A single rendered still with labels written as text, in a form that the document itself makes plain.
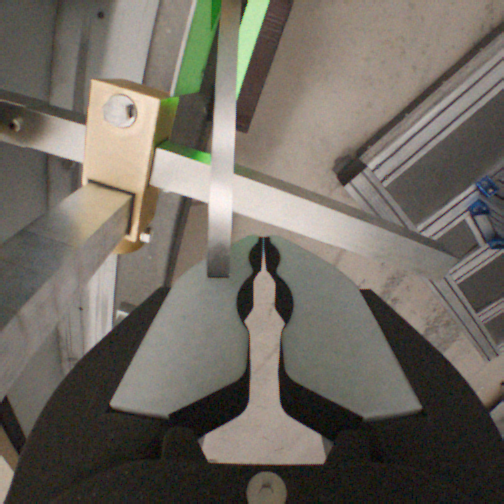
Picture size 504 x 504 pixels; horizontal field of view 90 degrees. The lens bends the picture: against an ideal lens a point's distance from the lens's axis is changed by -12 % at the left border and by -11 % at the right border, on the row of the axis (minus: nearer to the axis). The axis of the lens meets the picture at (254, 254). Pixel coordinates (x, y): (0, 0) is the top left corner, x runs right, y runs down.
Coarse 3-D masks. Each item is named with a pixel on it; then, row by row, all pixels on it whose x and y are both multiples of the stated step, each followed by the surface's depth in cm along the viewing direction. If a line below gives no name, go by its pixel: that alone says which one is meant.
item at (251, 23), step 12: (252, 0) 24; (264, 0) 24; (252, 12) 24; (264, 12) 24; (252, 24) 25; (240, 36) 25; (252, 36) 25; (240, 48) 26; (252, 48) 26; (240, 60) 27; (240, 72) 27; (240, 84) 28
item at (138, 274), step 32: (160, 0) 24; (192, 0) 24; (160, 32) 25; (160, 64) 27; (192, 96) 29; (192, 128) 30; (160, 224) 37; (128, 256) 40; (160, 256) 40; (128, 288) 43
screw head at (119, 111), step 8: (120, 96) 17; (104, 104) 17; (112, 104) 17; (120, 104) 17; (128, 104) 17; (104, 112) 17; (112, 112) 17; (120, 112) 17; (128, 112) 17; (104, 120) 17; (112, 120) 17; (120, 120) 17; (128, 120) 18
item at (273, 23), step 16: (272, 0) 24; (288, 0) 24; (272, 16) 24; (272, 32) 25; (256, 48) 26; (272, 48) 26; (256, 64) 27; (256, 80) 28; (240, 96) 28; (256, 96) 28; (240, 112) 29
